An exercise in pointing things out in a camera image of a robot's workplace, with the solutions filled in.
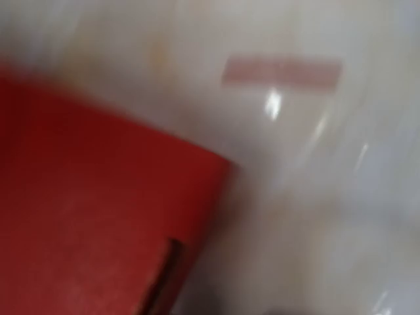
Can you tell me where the torn red paper scrap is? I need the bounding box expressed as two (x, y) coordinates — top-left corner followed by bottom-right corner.
(222, 56), (343, 91)

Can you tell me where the red paper box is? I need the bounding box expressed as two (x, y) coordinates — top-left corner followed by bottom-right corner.
(1, 66), (231, 314)

